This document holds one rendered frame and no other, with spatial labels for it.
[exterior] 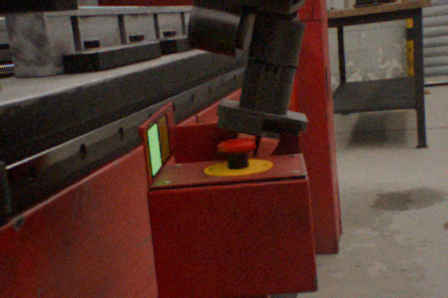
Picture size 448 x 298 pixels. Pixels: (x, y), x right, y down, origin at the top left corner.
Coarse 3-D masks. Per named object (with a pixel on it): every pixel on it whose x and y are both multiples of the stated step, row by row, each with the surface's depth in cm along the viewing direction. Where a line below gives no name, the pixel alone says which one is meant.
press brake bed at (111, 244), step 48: (192, 96) 131; (48, 144) 78; (96, 144) 88; (48, 192) 78; (96, 192) 87; (144, 192) 103; (0, 240) 67; (48, 240) 75; (96, 240) 86; (144, 240) 102; (0, 288) 67; (48, 288) 75; (96, 288) 86; (144, 288) 101
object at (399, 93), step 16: (368, 0) 475; (384, 0) 474; (416, 0) 474; (336, 16) 453; (352, 16) 456; (368, 16) 454; (384, 16) 451; (400, 16) 449; (416, 16) 447; (416, 32) 449; (416, 48) 451; (416, 64) 452; (368, 80) 623; (384, 80) 611; (400, 80) 598; (416, 80) 454; (336, 96) 538; (352, 96) 528; (368, 96) 519; (384, 96) 509; (400, 96) 500; (416, 96) 456; (336, 112) 470; (352, 112) 467; (416, 112) 458
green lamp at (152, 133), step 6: (150, 132) 72; (156, 132) 75; (150, 138) 71; (156, 138) 75; (150, 144) 71; (156, 144) 74; (150, 150) 71; (156, 150) 74; (156, 156) 74; (156, 162) 74; (156, 168) 73
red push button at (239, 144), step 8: (224, 144) 74; (232, 144) 73; (240, 144) 73; (248, 144) 73; (224, 152) 73; (232, 152) 73; (240, 152) 73; (248, 152) 73; (232, 160) 74; (240, 160) 74; (232, 168) 74; (240, 168) 74
